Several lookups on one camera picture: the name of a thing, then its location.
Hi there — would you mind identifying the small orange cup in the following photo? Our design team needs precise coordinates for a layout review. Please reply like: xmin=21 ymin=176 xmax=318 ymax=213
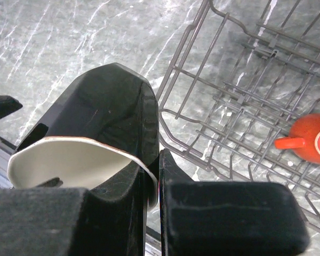
xmin=274 ymin=113 xmax=320 ymax=164

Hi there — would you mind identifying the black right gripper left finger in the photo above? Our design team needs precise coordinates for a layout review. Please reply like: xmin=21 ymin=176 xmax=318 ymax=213
xmin=0 ymin=63 xmax=159 ymax=255

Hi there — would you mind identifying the grey wire dish rack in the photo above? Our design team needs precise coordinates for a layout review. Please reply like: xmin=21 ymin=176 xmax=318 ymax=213
xmin=156 ymin=1 xmax=320 ymax=235

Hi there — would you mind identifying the black mug white inside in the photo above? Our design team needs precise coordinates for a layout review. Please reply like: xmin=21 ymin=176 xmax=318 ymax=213
xmin=7 ymin=136 xmax=158 ymax=209

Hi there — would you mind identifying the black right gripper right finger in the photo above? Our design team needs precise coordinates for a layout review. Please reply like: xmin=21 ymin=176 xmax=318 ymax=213
xmin=159 ymin=149 xmax=310 ymax=255

